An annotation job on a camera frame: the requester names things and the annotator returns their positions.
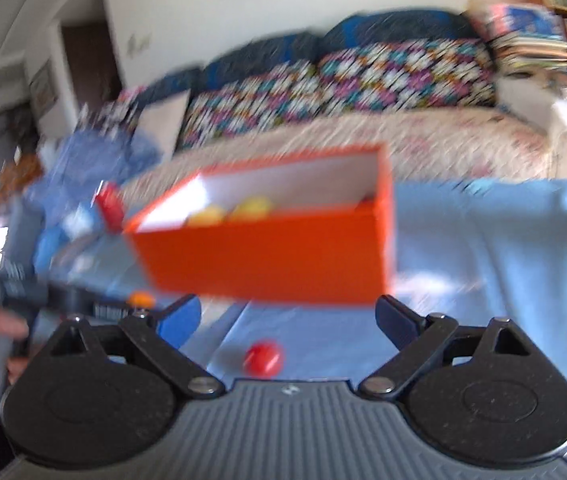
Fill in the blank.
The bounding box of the small yellow-green pear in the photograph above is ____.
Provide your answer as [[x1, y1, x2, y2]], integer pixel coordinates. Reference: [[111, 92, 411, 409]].
[[186, 207, 227, 226]]

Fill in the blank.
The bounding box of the white side table cloth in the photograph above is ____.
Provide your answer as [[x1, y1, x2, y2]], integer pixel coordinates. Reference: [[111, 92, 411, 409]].
[[496, 75, 567, 181]]

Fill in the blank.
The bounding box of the floral cushion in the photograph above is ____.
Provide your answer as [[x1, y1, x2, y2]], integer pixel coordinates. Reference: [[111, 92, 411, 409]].
[[178, 60, 321, 151], [318, 40, 497, 116]]

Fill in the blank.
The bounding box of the blue printed tablecloth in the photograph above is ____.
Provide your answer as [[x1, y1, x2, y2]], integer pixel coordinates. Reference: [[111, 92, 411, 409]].
[[28, 177, 567, 386]]

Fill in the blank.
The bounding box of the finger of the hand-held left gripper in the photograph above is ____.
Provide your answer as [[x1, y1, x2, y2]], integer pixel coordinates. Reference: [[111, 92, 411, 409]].
[[68, 287, 134, 320]]

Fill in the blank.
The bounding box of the crumpled blue cloth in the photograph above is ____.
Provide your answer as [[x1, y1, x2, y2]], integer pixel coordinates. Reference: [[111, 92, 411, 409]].
[[28, 130, 159, 201]]

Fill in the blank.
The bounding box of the beige quilted sofa cover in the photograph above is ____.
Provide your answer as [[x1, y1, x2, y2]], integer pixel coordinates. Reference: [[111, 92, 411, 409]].
[[128, 105, 549, 196]]

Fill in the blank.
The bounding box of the stack of books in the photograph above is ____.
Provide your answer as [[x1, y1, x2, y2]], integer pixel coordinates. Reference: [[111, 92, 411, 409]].
[[468, 2, 567, 76]]

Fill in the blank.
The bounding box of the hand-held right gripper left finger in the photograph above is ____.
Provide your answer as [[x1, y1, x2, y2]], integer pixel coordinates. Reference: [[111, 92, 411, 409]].
[[46, 294, 227, 401]]

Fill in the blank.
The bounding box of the blue patterned cushion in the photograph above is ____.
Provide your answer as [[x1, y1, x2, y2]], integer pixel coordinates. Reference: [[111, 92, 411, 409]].
[[136, 67, 204, 106], [204, 32, 321, 86], [321, 7, 479, 53]]

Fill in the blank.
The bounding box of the orange cardboard box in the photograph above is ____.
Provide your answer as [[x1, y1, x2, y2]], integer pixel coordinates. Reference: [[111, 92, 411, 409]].
[[124, 144, 395, 306]]

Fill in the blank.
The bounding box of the red soda can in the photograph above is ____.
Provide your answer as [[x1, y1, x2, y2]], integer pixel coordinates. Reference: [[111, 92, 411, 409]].
[[94, 182, 125, 233]]

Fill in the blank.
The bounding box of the large round yellow pear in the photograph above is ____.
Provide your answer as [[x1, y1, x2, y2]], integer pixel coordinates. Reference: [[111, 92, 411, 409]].
[[228, 196, 274, 221]]

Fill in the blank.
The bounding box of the brown door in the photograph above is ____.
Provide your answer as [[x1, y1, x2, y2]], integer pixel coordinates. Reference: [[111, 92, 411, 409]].
[[61, 20, 122, 106]]

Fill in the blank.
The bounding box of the red cherry tomato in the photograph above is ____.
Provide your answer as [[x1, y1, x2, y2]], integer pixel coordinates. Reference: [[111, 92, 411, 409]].
[[244, 340, 284, 377]]

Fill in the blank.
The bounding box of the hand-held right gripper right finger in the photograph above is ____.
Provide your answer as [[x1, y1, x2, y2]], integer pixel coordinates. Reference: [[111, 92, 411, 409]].
[[358, 295, 539, 401]]

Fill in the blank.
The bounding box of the white pillow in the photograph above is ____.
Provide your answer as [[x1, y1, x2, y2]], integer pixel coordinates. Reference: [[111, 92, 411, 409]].
[[136, 91, 192, 161]]

